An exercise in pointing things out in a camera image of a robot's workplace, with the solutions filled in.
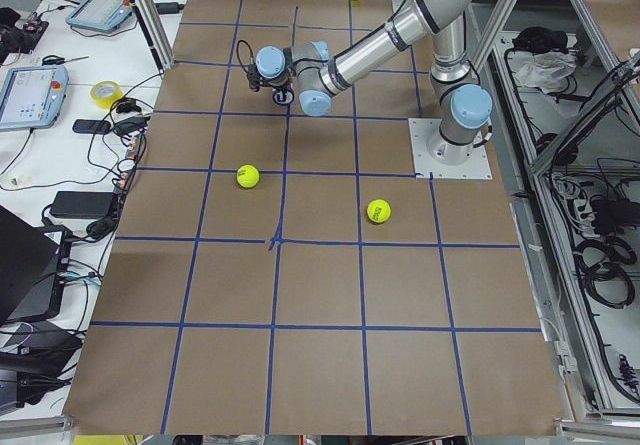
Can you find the tennis ball centre left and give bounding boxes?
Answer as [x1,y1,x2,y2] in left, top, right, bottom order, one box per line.
[236,164,260,189]

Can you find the black power adapter brick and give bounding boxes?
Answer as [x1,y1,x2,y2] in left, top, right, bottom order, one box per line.
[50,191,115,219]

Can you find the teach pendant tablet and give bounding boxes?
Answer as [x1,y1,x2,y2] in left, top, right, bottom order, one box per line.
[1,65,69,132]
[65,0,133,33]

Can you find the near teach pendant tablet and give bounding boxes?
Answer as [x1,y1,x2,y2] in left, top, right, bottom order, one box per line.
[1,65,69,132]

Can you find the far teach pendant tablet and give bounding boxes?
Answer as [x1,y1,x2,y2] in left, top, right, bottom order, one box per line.
[65,0,133,33]

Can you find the brown paper mat blue grid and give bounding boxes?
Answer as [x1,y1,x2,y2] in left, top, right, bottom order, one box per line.
[64,0,564,436]

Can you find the blue white tennis ball can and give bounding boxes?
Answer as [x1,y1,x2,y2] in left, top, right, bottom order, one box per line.
[272,88,295,106]

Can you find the black laptop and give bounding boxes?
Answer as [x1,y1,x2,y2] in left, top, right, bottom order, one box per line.
[1,208,71,324]

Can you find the white crumpled cloth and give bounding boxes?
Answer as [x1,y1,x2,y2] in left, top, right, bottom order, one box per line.
[515,52,577,94]

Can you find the aluminium frame post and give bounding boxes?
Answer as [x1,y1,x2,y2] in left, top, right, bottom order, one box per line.
[129,0,174,73]

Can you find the black handled scissors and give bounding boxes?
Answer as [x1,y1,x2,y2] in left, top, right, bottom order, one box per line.
[41,55,88,66]

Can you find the coiled black cables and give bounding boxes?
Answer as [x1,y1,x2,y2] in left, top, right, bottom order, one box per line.
[572,237,637,310]

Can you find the black remote phone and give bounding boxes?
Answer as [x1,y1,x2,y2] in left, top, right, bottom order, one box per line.
[72,119,112,135]

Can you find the tennis ball with black print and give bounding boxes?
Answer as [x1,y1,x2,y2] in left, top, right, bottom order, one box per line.
[366,198,392,224]

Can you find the yellow tape roll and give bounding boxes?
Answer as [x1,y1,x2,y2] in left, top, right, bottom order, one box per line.
[90,80,124,110]

